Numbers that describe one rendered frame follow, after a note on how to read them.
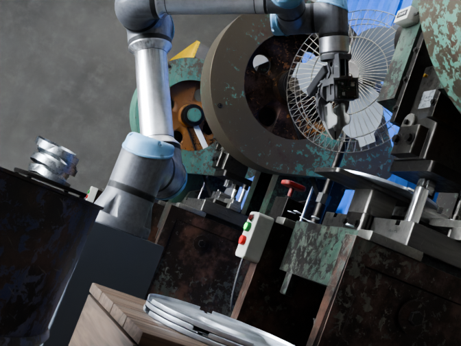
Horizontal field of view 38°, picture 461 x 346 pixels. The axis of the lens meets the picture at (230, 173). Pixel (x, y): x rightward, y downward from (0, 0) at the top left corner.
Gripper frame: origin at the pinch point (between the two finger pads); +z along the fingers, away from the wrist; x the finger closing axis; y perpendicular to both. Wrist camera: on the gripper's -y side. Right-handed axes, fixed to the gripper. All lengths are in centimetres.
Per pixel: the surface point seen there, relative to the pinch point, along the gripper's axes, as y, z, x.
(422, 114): 1.5, -4.7, 26.7
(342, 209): -252, 45, 153
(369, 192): 4.9, 15.1, 7.0
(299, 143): -127, 0, 56
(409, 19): -9.9, -32.5, 32.2
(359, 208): 2.5, 19.1, 5.3
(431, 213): 9.7, 21.1, 22.3
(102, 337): 49, 31, -70
